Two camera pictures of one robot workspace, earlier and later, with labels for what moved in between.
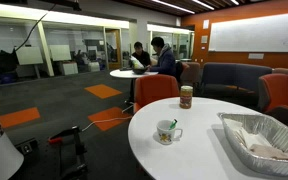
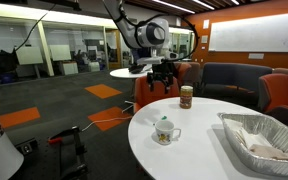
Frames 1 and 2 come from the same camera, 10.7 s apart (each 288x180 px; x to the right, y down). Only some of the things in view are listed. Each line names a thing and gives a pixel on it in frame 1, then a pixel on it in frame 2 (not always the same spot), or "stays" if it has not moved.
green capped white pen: [173, 124] -> [162, 118]
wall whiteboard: [272, 33] stays
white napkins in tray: [255, 142] stays
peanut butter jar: [186, 96] stays
